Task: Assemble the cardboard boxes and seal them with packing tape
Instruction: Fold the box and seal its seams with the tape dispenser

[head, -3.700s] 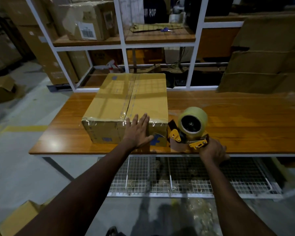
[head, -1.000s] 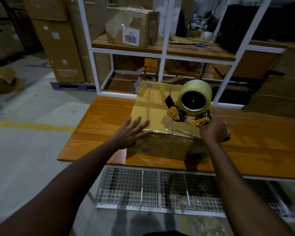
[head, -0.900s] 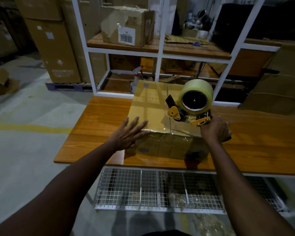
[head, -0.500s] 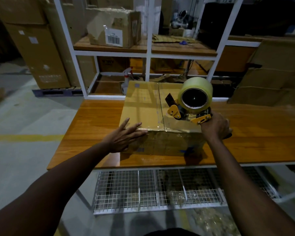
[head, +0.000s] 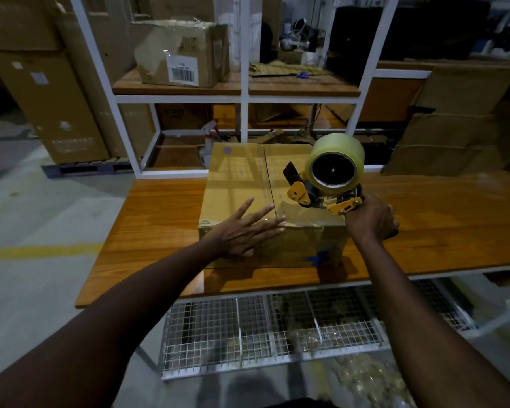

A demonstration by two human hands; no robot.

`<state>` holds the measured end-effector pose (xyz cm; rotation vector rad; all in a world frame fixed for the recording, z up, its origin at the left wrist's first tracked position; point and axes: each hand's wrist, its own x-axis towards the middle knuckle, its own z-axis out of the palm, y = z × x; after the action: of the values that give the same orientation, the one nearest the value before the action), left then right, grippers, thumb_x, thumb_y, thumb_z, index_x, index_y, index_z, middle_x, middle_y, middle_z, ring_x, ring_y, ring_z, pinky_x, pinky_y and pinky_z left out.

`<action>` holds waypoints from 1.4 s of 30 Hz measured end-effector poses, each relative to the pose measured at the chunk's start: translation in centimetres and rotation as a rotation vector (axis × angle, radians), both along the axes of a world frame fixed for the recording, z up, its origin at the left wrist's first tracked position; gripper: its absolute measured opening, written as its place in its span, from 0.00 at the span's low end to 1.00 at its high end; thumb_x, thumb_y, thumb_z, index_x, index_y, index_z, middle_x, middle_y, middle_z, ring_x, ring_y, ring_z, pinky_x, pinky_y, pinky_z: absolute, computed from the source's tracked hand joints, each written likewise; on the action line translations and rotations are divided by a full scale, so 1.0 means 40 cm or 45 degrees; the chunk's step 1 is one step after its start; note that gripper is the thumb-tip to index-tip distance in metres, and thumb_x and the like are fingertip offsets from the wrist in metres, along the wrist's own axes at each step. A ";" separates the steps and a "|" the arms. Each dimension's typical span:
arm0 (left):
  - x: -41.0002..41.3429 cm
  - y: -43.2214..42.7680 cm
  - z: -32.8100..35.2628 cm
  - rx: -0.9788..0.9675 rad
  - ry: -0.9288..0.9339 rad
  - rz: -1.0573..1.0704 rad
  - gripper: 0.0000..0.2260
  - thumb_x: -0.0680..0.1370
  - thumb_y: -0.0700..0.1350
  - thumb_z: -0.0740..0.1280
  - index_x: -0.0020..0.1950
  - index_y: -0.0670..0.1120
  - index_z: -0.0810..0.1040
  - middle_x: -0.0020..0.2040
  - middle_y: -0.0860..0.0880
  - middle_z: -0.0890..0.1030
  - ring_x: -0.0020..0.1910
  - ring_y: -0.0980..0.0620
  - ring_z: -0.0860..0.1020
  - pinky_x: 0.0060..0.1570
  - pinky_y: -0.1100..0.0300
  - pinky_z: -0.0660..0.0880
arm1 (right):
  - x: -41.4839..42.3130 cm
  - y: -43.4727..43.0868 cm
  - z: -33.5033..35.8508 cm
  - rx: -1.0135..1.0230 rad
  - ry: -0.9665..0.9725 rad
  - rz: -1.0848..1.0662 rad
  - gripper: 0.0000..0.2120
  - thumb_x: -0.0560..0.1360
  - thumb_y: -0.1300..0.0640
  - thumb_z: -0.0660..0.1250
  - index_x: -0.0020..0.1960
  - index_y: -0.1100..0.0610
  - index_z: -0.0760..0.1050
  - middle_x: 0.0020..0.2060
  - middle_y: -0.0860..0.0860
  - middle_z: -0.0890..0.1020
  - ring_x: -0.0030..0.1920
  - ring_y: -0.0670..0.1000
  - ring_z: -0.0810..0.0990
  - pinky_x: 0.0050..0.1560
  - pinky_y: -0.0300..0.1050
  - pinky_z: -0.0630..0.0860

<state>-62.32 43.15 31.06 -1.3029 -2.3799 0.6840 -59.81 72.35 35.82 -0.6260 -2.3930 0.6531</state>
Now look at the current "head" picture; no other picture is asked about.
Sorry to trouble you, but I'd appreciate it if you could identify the person's right hand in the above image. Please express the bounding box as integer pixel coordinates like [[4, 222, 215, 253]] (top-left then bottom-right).
[[344, 193, 400, 245]]

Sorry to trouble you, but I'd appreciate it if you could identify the white wire mesh shelf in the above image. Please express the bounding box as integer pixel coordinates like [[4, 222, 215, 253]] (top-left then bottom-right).
[[159, 278, 479, 381]]

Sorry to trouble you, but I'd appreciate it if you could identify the pile of clear plastic scraps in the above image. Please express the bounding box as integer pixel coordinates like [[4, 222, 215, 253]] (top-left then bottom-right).
[[329, 352, 415, 408]]

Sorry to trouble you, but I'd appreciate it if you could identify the person's left forearm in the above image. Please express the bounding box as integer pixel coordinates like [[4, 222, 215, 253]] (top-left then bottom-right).
[[0, 241, 222, 408]]

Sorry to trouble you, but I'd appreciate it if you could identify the blue pallet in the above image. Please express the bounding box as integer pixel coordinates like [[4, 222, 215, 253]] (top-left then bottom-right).
[[41, 159, 135, 179]]

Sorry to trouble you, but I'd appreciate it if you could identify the wooden shelf board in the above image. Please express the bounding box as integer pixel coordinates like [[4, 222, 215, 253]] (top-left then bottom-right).
[[112, 65, 361, 97]]

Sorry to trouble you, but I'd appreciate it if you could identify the yellow-brown cardboard box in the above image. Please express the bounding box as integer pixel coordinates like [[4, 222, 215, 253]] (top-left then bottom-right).
[[197, 142, 351, 269]]

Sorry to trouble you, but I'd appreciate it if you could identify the wide brown cardboard box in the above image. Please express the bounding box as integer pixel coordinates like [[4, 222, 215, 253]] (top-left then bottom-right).
[[0, 0, 65, 52]]

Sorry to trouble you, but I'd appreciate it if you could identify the black monitor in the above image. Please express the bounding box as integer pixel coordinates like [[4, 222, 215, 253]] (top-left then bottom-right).
[[325, 3, 492, 86]]

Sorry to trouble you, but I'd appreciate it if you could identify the printed brown cardboard box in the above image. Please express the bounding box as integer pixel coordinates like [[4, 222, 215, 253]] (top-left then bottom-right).
[[155, 104, 214, 131]]

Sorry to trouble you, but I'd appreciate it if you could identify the tall plain cardboard box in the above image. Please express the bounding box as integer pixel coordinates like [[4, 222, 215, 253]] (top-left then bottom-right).
[[53, 0, 156, 159]]

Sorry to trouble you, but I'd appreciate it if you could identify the white spray bottle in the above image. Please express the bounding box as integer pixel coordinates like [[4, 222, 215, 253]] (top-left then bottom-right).
[[198, 120, 221, 168]]

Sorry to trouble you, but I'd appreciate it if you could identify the person's right forearm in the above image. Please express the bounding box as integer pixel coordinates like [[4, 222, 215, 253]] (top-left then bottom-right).
[[356, 237, 510, 408]]

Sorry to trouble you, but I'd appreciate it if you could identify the white metal shelf frame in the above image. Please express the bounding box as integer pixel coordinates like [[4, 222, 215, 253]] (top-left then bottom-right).
[[67, 0, 510, 180]]

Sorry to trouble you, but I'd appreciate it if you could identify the clear packing tape roll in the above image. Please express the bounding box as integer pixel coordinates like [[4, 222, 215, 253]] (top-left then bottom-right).
[[304, 133, 366, 197]]

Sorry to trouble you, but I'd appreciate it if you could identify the orange wooden table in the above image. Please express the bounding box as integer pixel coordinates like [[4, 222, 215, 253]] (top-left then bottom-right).
[[75, 170, 510, 309]]

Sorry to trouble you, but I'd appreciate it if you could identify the taped box with barcode label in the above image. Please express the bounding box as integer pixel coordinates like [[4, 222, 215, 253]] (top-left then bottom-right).
[[130, 19, 230, 88]]

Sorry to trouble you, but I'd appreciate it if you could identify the flattened cardboard sheet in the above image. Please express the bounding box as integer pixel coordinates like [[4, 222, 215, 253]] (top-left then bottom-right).
[[249, 62, 328, 78]]

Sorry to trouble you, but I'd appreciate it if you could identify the person's left hand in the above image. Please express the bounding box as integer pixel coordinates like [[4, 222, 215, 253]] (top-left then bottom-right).
[[203, 197, 287, 259]]

